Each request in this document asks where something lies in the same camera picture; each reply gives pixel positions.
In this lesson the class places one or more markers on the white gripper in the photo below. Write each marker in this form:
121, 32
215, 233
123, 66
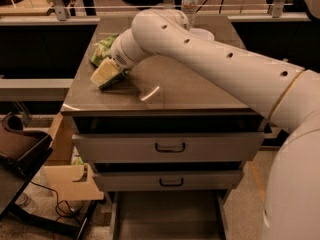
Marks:
119, 53

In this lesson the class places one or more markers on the green jalapeno chip bag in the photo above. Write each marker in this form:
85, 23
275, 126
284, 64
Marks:
103, 51

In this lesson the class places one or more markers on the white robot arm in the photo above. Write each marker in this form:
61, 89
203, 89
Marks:
287, 95

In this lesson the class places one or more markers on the grey drawer cabinet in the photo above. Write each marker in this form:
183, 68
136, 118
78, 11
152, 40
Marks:
162, 96

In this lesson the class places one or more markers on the top grey drawer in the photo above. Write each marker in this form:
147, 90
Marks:
167, 148

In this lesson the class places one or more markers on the grey drawer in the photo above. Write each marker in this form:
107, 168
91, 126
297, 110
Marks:
167, 148
168, 181

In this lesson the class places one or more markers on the open bottom drawer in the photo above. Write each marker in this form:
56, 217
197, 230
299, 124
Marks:
168, 215

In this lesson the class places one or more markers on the middle grey drawer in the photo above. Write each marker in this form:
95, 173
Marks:
168, 181

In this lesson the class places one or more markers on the white ceramic bowl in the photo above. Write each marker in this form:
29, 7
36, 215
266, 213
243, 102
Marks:
202, 33

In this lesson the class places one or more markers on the clear plastic water bottle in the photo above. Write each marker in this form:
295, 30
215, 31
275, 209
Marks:
189, 7

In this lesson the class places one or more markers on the brown cardboard box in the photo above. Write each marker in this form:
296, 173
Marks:
73, 182

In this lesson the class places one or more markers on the dark brown chair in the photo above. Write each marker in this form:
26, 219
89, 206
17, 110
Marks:
22, 153

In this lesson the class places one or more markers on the metal guard rail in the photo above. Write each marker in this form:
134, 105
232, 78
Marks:
41, 12

